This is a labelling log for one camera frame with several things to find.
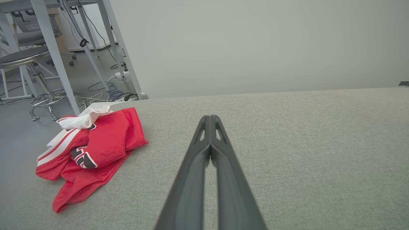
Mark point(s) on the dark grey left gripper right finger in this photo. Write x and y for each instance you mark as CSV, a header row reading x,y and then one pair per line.
x,y
233,191

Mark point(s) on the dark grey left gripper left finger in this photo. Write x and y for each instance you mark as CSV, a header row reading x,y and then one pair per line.
x,y
188,191

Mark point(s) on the red Bulls 23 jersey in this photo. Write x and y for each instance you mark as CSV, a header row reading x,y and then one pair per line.
x,y
108,143

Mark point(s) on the white box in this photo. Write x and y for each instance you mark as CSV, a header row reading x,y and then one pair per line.
x,y
96,106

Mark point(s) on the white power strip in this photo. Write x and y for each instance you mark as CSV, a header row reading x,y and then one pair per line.
x,y
121,74

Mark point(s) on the black tape strip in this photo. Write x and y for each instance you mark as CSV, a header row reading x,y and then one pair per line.
x,y
404,83

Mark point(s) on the grey stool with chrome base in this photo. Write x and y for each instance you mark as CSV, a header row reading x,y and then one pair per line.
x,y
22,57

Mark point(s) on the grey office chair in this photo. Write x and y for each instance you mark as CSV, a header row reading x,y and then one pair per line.
x,y
28,36

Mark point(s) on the white metal desk frame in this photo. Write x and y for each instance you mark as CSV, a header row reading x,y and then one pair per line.
x,y
51,48

